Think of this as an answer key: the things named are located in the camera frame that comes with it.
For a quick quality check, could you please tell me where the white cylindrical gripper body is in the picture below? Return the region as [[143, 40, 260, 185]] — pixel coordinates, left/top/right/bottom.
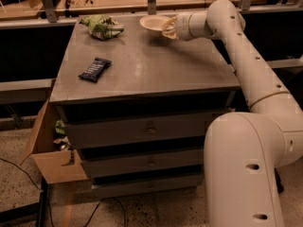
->
[[174, 11, 193, 41]]

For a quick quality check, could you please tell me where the white paper bowl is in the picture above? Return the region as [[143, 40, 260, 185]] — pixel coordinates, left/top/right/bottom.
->
[[140, 15, 169, 32]]

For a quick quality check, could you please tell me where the black floor cable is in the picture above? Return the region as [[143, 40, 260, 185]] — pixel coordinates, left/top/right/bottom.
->
[[0, 157, 128, 227]]

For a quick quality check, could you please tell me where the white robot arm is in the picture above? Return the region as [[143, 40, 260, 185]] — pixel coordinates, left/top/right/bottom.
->
[[162, 0, 303, 227]]

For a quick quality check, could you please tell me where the green chip bag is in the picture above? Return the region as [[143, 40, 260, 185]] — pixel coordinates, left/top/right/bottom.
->
[[80, 14, 124, 41]]

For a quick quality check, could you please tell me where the dark blue rxbar wrapper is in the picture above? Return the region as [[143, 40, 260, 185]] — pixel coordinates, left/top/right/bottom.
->
[[79, 57, 112, 82]]

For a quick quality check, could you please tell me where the black metal stand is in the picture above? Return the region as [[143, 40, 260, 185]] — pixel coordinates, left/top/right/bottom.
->
[[0, 178, 48, 227]]

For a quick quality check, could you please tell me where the brown cardboard box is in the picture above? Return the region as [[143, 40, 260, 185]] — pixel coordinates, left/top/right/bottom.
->
[[20, 79, 89, 185]]

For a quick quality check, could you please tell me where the grey drawer cabinet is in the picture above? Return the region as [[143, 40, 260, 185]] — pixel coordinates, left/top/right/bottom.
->
[[50, 15, 240, 197]]

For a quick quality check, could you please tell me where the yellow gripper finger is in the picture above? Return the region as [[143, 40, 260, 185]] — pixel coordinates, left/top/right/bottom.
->
[[162, 15, 178, 27], [162, 26, 179, 40]]

